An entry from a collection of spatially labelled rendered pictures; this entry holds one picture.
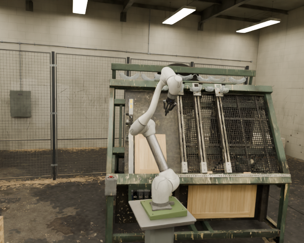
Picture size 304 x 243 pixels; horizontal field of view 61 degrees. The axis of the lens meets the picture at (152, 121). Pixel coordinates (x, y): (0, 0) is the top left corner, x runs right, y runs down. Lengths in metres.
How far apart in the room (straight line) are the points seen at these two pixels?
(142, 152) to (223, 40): 6.81
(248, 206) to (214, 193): 0.51
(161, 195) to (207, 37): 7.21
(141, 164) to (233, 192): 1.26
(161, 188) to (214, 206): 1.31
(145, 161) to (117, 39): 5.50
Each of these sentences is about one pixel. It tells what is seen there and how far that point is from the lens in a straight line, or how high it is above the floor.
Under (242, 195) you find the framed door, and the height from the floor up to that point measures 0.55.
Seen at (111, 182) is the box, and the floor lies 0.89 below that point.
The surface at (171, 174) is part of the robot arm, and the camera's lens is 2.56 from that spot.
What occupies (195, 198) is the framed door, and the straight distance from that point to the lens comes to 3.44.
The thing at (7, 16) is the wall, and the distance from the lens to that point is 8.17.
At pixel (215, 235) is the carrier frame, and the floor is 0.15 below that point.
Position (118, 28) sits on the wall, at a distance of 8.12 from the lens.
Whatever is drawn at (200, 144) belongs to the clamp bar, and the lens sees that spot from 3.21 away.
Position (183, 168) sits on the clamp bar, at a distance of 3.07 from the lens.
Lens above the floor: 1.87
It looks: 7 degrees down
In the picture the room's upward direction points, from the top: 2 degrees clockwise
